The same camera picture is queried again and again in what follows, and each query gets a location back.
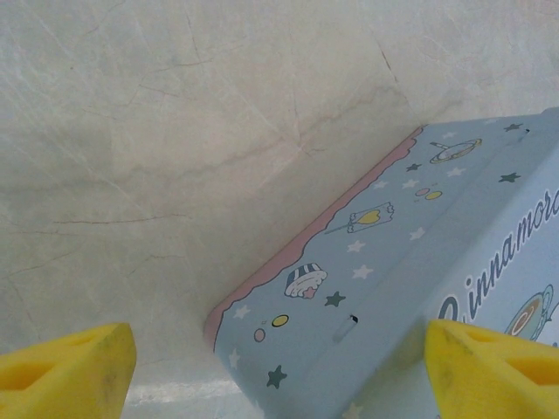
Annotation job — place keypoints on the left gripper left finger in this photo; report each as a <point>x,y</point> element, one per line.
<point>65,371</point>

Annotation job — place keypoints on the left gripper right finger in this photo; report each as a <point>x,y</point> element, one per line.
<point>489,375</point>

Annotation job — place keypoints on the blue cartoon tin box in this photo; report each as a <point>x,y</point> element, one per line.
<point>393,262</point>

